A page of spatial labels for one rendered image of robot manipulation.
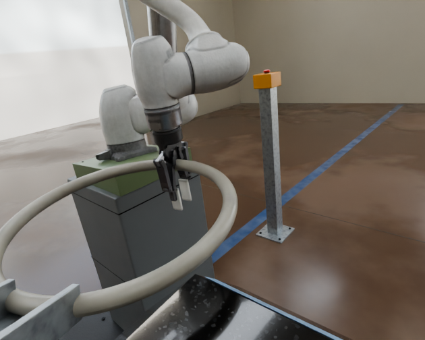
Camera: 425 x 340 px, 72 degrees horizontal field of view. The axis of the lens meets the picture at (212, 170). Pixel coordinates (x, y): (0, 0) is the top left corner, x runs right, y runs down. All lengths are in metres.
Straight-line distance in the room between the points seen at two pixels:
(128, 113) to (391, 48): 5.87
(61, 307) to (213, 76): 0.54
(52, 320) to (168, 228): 0.82
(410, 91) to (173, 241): 5.87
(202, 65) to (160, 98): 0.12
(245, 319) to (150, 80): 0.51
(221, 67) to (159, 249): 0.76
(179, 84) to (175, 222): 0.67
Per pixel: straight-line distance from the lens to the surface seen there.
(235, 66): 0.74
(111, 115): 1.17
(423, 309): 1.79
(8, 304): 0.53
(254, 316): 0.49
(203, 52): 0.73
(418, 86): 6.57
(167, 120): 0.71
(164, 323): 0.50
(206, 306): 0.51
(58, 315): 0.44
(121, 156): 1.15
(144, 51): 0.69
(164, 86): 0.69
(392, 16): 6.61
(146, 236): 1.15
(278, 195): 1.99
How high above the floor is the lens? 1.19
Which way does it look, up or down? 21 degrees down
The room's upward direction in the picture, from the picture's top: 7 degrees counter-clockwise
